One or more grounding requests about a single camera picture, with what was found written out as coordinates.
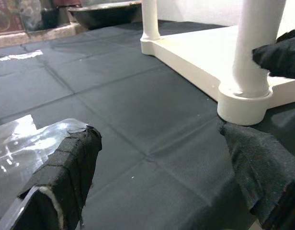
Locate black tablecloth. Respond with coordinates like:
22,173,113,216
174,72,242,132
0,19,295,230

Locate white upturned children table top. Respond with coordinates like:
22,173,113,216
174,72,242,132
139,25,295,127

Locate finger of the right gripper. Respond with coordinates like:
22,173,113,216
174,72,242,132
275,29,295,44
251,39,295,80

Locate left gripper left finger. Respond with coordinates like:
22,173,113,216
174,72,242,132
0,123,102,230

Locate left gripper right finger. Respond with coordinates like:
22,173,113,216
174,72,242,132
218,121,295,230

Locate white plastic table leg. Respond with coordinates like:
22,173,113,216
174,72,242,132
141,0,161,41
232,0,290,97

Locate black bag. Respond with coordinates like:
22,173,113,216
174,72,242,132
19,0,61,33

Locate black wok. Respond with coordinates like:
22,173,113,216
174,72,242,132
67,1,142,31

